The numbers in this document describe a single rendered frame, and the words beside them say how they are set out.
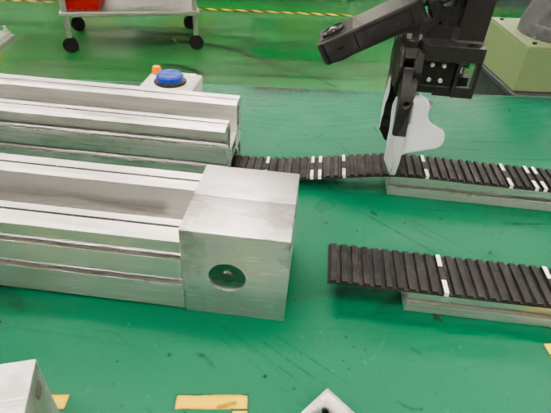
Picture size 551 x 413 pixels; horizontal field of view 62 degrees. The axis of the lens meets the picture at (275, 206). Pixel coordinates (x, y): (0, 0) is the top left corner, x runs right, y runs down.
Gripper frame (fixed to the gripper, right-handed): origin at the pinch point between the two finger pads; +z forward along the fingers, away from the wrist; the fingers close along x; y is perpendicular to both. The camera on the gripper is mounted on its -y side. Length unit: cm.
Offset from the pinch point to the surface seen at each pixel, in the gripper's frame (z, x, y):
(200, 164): 2.5, -3.9, -22.2
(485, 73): 6, 49, 27
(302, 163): 3.9, 1.0, -9.8
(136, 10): 57, 263, -134
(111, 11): 57, 255, -147
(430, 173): 2.2, -1.3, 6.0
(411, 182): 3.3, -2.0, 3.8
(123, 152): 1.2, -4.9, -31.3
